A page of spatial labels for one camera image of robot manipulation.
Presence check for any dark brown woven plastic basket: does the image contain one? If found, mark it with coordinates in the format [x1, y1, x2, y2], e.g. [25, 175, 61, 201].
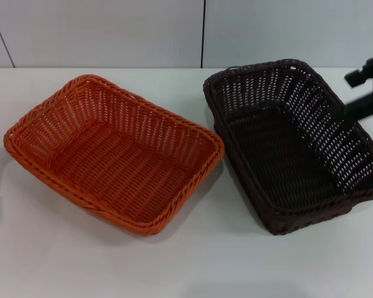
[203, 60, 373, 236]

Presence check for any orange woven plastic basket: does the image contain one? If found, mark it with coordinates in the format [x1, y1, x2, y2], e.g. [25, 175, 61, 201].
[2, 73, 226, 237]

